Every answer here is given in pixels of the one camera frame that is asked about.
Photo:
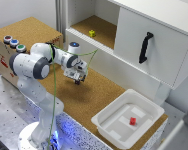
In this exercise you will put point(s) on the yellow block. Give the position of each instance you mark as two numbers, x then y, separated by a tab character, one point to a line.
92	33

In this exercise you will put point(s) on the wooden drawer box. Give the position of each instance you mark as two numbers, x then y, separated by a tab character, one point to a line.
27	33

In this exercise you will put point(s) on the red button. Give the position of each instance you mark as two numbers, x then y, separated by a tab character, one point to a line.
8	39

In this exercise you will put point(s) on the white cabinet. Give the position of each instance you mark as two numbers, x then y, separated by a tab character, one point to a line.
104	63

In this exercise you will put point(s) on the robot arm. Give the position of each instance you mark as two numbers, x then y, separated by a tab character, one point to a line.
30	65

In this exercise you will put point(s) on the blue button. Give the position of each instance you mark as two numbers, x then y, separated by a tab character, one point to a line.
14	42

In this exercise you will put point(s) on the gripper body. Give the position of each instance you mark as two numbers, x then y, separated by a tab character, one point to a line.
76	71

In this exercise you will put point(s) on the white sliding door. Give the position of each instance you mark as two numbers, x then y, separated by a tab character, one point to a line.
150	46

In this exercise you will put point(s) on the pink block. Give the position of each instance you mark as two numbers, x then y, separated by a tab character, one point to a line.
132	121

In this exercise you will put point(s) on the green button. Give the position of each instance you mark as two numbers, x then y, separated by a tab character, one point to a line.
20	48

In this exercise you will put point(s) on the white plastic box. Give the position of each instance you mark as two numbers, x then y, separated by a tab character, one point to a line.
129	118

